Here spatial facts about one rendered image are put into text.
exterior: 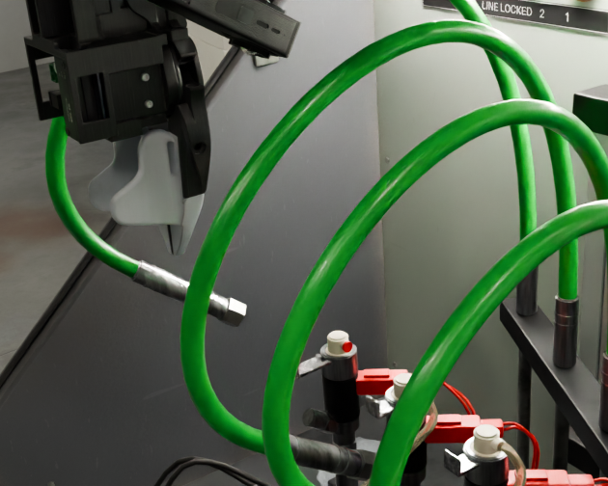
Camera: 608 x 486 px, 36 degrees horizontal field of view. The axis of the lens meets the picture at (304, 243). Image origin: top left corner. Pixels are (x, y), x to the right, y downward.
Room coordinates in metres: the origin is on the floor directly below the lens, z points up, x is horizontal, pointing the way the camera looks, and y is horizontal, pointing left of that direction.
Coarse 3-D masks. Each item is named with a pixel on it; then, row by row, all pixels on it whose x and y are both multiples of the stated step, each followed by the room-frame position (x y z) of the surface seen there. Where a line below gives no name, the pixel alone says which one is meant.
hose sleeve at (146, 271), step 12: (144, 264) 0.67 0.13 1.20; (144, 276) 0.67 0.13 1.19; (156, 276) 0.67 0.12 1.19; (168, 276) 0.68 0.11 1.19; (156, 288) 0.67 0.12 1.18; (168, 288) 0.67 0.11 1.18; (180, 288) 0.67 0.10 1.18; (180, 300) 0.67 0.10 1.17; (216, 300) 0.68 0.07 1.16; (216, 312) 0.68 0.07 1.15
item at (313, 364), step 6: (318, 354) 0.63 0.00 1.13; (312, 360) 0.62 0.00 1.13; (318, 360) 0.62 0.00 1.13; (300, 366) 0.61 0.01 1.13; (306, 366) 0.61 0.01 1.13; (312, 366) 0.61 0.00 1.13; (318, 366) 0.61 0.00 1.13; (324, 366) 0.61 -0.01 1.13; (300, 372) 0.60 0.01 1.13; (306, 372) 0.60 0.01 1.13
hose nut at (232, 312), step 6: (228, 300) 0.69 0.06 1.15; (234, 300) 0.69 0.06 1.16; (228, 306) 0.68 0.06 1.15; (234, 306) 0.68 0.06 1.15; (240, 306) 0.69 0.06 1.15; (228, 312) 0.68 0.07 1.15; (234, 312) 0.68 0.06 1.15; (240, 312) 0.68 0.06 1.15; (222, 318) 0.68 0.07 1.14; (228, 318) 0.68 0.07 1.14; (234, 318) 0.68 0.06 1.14; (240, 318) 0.68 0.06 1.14; (234, 324) 0.68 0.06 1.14
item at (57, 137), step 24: (456, 0) 0.72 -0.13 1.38; (504, 72) 0.72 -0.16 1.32; (504, 96) 0.73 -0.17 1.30; (48, 144) 0.66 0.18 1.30; (528, 144) 0.73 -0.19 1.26; (48, 168) 0.66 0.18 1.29; (528, 168) 0.73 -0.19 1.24; (528, 192) 0.73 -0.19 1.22; (72, 216) 0.66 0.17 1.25; (528, 216) 0.73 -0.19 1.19; (96, 240) 0.67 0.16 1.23; (120, 264) 0.67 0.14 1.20
